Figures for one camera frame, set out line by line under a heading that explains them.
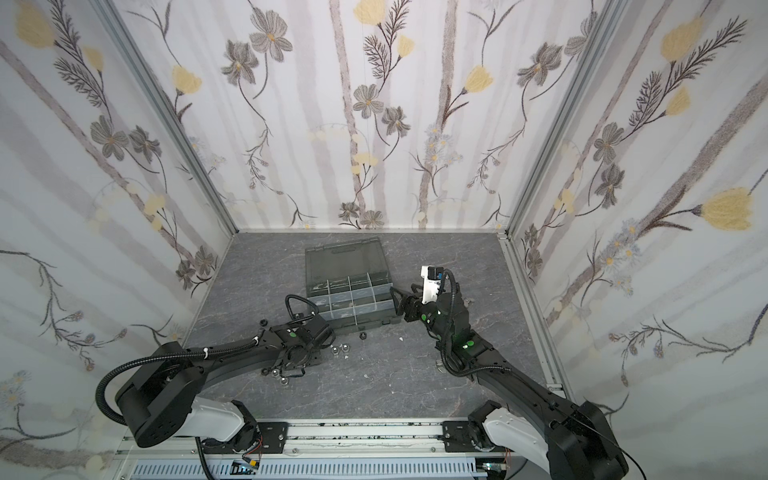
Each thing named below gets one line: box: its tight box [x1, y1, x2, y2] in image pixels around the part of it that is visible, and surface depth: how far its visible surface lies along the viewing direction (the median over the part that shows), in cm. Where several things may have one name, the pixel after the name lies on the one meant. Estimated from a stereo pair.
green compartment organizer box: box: [305, 237, 402, 335], surface depth 101 cm
